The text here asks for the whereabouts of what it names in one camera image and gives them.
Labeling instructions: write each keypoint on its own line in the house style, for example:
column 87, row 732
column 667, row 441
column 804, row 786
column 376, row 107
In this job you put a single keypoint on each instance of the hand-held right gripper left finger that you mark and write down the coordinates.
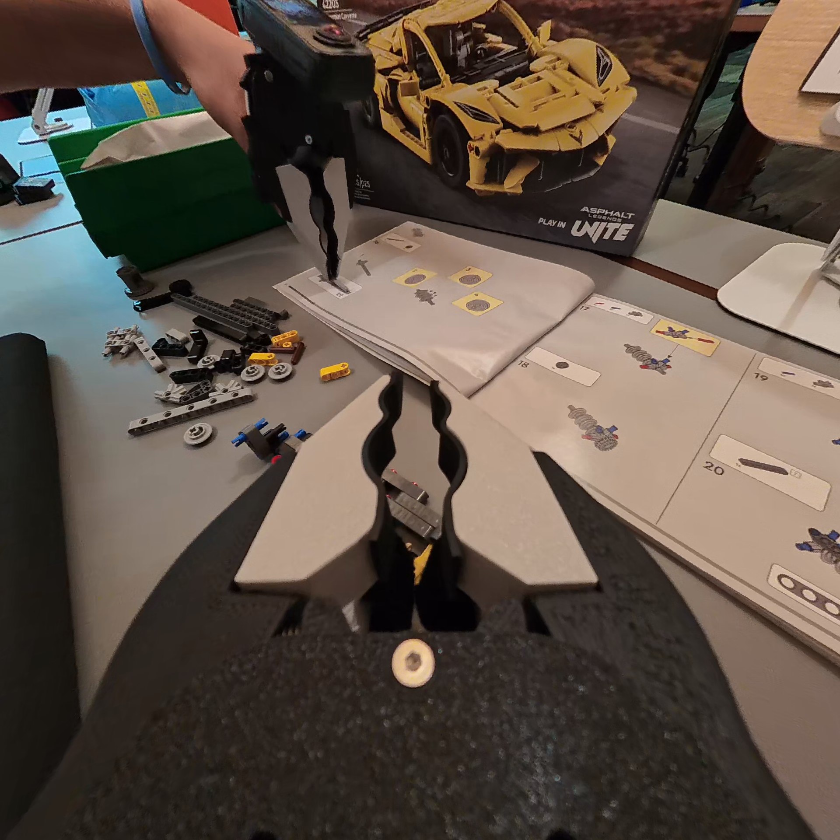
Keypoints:
column 308, row 512

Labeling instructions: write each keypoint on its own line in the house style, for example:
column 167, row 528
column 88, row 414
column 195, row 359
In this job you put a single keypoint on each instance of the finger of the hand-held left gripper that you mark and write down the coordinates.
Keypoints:
column 342, row 190
column 295, row 197

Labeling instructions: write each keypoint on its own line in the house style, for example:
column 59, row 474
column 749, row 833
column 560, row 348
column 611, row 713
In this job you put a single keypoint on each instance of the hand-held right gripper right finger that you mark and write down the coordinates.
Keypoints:
column 518, row 518

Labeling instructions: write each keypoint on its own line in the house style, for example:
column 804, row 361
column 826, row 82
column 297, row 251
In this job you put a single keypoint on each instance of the pile of lego pieces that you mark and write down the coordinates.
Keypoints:
column 216, row 308

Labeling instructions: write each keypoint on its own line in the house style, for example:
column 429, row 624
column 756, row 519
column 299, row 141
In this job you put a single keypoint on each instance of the lego instruction booklet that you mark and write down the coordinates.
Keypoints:
column 590, row 394

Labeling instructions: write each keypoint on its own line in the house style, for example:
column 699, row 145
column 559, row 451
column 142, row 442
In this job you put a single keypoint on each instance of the person's left forearm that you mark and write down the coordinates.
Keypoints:
column 65, row 39

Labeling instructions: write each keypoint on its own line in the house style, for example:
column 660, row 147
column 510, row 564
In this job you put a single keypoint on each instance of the small black blue lego assembly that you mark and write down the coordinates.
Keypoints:
column 262, row 443

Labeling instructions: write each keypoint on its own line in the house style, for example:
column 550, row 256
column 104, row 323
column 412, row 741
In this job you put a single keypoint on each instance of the yellow lego connector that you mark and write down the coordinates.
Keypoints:
column 334, row 373

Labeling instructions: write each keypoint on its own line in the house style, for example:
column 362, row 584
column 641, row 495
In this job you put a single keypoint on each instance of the brown lego pin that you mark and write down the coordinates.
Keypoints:
column 298, row 353

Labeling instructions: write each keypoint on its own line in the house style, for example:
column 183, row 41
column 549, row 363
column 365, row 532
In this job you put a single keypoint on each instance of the dark grey lego hub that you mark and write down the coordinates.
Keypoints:
column 134, row 282

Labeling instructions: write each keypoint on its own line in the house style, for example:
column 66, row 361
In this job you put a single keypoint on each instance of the yellow car lego box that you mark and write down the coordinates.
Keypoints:
column 525, row 98

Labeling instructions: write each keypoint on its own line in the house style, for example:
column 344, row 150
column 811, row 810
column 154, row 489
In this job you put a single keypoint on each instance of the person's left hand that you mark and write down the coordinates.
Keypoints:
column 210, row 72

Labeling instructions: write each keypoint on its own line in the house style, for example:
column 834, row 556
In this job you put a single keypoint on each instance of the green plastic bin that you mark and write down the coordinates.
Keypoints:
column 164, row 210

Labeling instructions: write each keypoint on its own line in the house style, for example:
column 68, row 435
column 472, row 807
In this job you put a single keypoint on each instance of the blue wristband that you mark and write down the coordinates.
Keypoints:
column 157, row 56

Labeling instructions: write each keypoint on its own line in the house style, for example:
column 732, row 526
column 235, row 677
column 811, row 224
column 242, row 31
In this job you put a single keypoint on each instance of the light blue package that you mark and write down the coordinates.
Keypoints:
column 118, row 105

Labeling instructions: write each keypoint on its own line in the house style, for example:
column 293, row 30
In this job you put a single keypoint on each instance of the white office desk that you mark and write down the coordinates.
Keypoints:
column 46, row 226

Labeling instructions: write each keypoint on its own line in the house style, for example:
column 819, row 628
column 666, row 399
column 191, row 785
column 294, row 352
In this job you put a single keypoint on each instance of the light wooden side table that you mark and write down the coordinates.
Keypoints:
column 781, row 79

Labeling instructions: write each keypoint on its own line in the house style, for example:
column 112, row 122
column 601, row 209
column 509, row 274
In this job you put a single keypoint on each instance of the printed instruction sheet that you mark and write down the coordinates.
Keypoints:
column 823, row 69

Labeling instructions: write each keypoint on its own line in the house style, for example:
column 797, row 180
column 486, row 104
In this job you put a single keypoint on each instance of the white desk mount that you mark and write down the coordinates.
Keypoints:
column 49, row 126

